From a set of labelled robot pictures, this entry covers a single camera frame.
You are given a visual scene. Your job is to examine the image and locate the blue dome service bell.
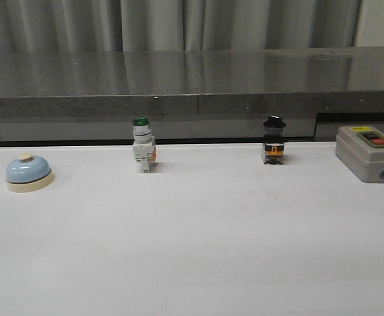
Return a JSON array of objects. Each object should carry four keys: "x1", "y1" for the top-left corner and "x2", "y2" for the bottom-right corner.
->
[{"x1": 5, "y1": 153, "x2": 54, "y2": 193}]

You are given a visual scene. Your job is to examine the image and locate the grey stone counter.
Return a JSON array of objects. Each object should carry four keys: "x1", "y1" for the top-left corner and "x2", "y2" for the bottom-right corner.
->
[{"x1": 0, "y1": 47, "x2": 384, "y2": 144}]

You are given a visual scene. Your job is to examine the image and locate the grey push button box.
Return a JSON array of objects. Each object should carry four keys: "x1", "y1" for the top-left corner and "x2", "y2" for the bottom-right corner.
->
[{"x1": 335, "y1": 126, "x2": 384, "y2": 183}]

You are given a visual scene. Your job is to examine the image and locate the grey curtain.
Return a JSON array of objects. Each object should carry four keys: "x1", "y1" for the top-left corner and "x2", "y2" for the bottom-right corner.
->
[{"x1": 0, "y1": 1, "x2": 384, "y2": 53}]

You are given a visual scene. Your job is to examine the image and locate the green pushbutton switch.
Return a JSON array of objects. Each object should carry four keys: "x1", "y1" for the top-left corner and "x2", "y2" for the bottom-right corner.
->
[{"x1": 132, "y1": 117, "x2": 156, "y2": 172}]

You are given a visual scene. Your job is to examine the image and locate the black selector knob switch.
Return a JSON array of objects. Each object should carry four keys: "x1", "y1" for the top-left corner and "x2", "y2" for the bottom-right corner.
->
[{"x1": 261, "y1": 115, "x2": 286, "y2": 165}]

